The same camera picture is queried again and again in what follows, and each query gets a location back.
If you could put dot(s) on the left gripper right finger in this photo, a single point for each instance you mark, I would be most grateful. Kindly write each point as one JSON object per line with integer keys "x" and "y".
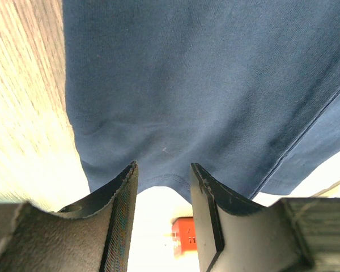
{"x": 234, "y": 233}

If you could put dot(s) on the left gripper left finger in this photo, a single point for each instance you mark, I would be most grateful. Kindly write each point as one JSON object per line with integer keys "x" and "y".
{"x": 91, "y": 234}

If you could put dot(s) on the navy blue t shirt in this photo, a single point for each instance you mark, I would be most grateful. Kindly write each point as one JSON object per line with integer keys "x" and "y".
{"x": 250, "y": 90}

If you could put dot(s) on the red brown block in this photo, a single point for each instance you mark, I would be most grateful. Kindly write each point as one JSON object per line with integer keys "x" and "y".
{"x": 183, "y": 235}

